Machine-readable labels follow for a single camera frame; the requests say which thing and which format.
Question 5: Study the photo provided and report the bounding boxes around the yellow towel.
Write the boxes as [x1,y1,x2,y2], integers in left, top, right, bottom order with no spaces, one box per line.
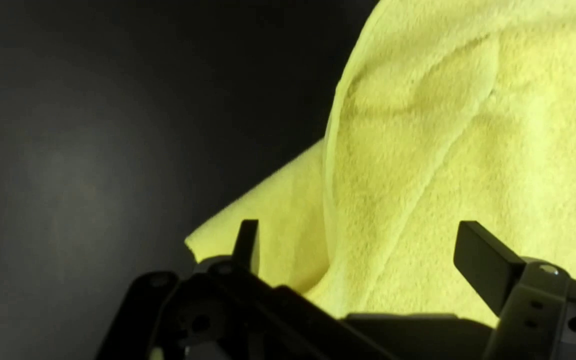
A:
[186,0,576,322]

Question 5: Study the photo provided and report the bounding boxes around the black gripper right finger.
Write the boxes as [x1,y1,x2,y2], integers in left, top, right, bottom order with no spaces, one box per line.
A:
[454,219,576,360]

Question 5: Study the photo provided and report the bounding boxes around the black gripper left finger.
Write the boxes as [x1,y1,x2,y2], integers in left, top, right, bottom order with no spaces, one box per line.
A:
[94,219,396,360]

